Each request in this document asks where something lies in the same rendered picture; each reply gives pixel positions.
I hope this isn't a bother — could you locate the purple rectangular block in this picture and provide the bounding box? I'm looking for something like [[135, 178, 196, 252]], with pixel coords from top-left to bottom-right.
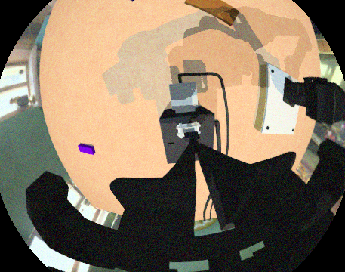
[[78, 144, 96, 154]]

